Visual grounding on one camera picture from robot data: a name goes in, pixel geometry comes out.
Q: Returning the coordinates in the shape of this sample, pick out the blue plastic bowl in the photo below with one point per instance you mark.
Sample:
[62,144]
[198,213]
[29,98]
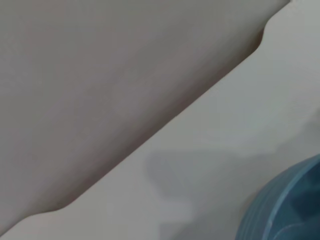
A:
[287,205]

